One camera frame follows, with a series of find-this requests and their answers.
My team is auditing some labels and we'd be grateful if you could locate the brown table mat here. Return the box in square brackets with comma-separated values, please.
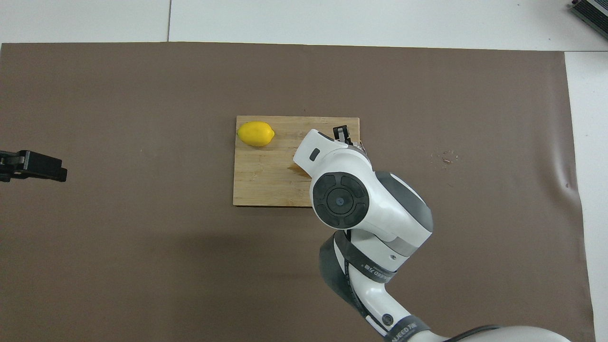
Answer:
[0, 42, 597, 342]

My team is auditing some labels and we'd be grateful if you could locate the yellow lemon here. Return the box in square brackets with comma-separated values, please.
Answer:
[237, 121, 276, 147]

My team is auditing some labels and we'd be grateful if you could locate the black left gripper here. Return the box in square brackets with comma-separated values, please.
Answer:
[0, 149, 68, 182]

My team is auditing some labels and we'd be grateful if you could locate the wooden cutting board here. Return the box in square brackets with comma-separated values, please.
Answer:
[233, 115, 368, 208]

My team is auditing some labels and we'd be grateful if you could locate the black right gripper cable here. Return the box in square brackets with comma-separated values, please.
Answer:
[444, 324, 504, 342]

